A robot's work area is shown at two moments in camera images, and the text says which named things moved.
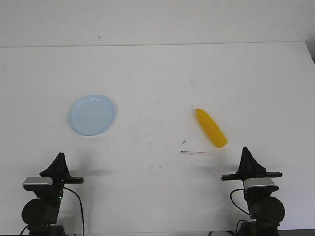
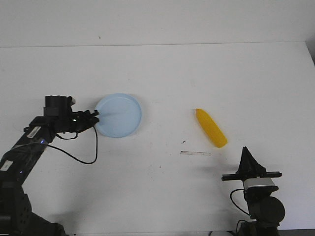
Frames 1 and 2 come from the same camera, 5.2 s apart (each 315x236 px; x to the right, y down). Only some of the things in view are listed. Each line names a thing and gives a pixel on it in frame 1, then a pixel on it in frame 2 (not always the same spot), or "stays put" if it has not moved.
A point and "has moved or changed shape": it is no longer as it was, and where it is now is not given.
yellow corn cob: x=211 y=129 stays put
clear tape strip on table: x=195 y=153 stays put
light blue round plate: x=92 y=115 has moved or changed shape
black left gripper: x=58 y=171 → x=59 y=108
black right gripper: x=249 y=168 stays put
